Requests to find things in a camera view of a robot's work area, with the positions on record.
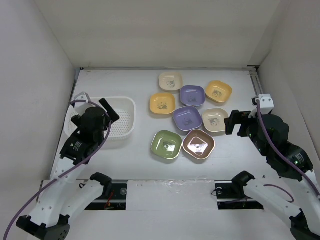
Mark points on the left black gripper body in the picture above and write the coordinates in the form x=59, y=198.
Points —
x=100, y=136

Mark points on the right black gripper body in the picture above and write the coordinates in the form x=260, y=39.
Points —
x=251, y=132

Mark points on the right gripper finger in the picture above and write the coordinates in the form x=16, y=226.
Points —
x=243, y=128
x=235, y=118

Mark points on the cream square plate front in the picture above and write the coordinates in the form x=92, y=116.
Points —
x=213, y=120

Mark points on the cream square plate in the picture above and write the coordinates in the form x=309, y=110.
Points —
x=213, y=120
x=170, y=81

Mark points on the yellow square plate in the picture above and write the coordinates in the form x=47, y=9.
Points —
x=218, y=91
x=162, y=103

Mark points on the brown square plate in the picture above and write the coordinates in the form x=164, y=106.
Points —
x=198, y=144

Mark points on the purple square plate front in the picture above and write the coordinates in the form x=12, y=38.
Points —
x=187, y=118

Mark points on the purple square plate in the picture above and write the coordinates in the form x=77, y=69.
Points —
x=187, y=118
x=192, y=95

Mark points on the purple square plate back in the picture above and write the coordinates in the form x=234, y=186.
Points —
x=192, y=95

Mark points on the green square plate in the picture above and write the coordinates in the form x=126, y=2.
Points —
x=166, y=144

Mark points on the cream square plate back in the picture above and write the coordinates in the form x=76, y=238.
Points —
x=170, y=81

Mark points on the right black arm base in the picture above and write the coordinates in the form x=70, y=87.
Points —
x=228, y=199

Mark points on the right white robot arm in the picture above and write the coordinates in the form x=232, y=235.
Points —
x=299, y=206

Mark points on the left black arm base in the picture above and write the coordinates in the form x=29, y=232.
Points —
x=114, y=201

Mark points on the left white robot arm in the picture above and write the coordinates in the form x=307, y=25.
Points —
x=50, y=219

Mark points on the white perforated plastic bin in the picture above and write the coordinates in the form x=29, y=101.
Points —
x=121, y=130

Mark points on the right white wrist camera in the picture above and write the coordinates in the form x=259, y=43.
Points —
x=265, y=102

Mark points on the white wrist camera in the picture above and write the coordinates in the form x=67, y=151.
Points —
x=82, y=97
x=265, y=102

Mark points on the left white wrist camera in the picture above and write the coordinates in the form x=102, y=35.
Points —
x=82, y=97

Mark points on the aluminium rail right edge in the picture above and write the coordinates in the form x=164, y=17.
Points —
x=254, y=76

